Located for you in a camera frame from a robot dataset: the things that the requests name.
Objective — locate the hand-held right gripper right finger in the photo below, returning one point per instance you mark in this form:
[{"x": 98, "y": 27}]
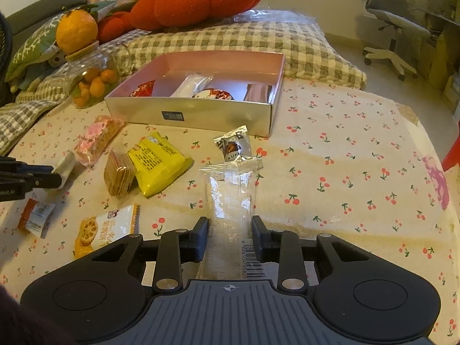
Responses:
[{"x": 260, "y": 240}]

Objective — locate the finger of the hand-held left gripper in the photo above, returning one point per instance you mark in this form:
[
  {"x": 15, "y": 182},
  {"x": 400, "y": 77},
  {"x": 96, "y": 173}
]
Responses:
[
  {"x": 32, "y": 169},
  {"x": 46, "y": 181}
]

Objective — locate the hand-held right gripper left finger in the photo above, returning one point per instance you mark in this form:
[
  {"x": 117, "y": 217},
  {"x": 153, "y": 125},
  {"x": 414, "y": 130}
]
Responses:
[{"x": 199, "y": 240}]

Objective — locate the white and green snack packet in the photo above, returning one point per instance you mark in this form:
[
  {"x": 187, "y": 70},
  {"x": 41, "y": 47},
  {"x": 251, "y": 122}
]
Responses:
[{"x": 66, "y": 165}]

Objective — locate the orange and white small packet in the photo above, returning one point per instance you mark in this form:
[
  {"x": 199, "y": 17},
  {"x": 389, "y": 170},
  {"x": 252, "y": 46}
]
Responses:
[{"x": 36, "y": 217}]

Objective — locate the clear plastic snack packet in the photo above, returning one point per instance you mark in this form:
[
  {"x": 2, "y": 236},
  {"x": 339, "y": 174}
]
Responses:
[{"x": 228, "y": 201}]

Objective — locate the pink floral snack packet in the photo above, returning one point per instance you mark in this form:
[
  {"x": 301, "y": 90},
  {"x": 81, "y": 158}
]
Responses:
[{"x": 97, "y": 140}]

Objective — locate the clear packet of brown crackers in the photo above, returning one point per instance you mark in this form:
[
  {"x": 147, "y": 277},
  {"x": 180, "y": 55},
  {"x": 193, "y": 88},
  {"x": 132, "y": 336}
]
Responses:
[{"x": 116, "y": 178}]

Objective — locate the white packet with lotus chips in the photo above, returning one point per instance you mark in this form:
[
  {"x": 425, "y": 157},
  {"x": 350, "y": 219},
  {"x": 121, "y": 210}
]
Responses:
[{"x": 107, "y": 224}]

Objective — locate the yellow snack packet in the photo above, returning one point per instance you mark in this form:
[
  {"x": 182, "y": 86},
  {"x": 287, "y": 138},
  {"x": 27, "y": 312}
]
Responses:
[{"x": 158, "y": 167}]

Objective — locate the blue and silver patterned packet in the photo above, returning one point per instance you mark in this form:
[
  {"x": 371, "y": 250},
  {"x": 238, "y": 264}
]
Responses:
[{"x": 233, "y": 145}]

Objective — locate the silver cardboard box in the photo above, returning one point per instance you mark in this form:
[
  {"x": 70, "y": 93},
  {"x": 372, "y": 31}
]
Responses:
[{"x": 215, "y": 116}]

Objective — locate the small red and white packet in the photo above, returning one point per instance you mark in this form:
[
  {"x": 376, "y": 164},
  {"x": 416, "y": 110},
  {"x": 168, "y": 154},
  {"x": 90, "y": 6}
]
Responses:
[{"x": 143, "y": 89}]

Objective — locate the red packet with white cartoon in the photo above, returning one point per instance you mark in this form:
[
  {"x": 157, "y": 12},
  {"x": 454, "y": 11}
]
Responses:
[{"x": 212, "y": 95}]

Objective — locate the gold snack packet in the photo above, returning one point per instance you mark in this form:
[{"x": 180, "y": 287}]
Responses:
[{"x": 257, "y": 92}]

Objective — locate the grey checkered blanket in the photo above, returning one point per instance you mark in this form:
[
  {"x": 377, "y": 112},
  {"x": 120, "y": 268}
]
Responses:
[{"x": 21, "y": 115}]

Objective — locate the pile of small tangerines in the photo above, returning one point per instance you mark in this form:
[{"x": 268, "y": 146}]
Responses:
[{"x": 97, "y": 86}]

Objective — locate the black fan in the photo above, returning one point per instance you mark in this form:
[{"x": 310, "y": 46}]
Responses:
[{"x": 3, "y": 61}]

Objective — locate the blue and white plush toy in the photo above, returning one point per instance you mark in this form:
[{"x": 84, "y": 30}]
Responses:
[{"x": 54, "y": 57}]

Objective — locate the cherry print bed sheet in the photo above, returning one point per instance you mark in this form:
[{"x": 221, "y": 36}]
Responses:
[{"x": 341, "y": 158}]

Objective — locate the green pillow with white print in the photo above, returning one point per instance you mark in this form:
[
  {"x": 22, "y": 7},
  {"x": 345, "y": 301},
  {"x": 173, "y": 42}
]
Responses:
[{"x": 32, "y": 46}]

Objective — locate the wooden jar lid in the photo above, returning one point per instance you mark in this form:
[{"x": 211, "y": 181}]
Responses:
[{"x": 81, "y": 53}]

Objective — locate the person's dark red clothing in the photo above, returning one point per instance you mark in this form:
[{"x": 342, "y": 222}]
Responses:
[{"x": 10, "y": 323}]

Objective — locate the large orange citrus fruit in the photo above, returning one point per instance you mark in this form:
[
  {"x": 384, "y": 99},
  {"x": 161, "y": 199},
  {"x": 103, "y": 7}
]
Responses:
[{"x": 75, "y": 32}]

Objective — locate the grey headboard cushion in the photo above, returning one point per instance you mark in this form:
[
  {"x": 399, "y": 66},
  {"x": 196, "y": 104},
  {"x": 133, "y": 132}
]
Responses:
[{"x": 43, "y": 7}]

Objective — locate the small red plush fruit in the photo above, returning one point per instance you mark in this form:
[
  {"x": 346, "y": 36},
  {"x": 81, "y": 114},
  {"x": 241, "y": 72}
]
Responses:
[{"x": 115, "y": 27}]

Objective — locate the green checkered pillow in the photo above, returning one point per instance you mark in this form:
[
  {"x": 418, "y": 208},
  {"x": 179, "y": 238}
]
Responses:
[{"x": 251, "y": 39}]

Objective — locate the red plastic stool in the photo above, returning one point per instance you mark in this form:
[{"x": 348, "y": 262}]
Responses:
[{"x": 453, "y": 154}]

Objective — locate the big red tomato plush pillow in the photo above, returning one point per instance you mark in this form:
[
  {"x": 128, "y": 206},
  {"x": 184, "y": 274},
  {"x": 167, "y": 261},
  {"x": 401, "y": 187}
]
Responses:
[{"x": 187, "y": 5}]

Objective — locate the clear plastic bag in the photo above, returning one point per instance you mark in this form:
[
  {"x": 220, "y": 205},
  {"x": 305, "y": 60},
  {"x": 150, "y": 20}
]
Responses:
[{"x": 280, "y": 15}]

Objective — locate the grey office chair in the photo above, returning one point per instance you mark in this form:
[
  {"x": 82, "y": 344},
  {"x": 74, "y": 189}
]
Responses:
[{"x": 388, "y": 14}]

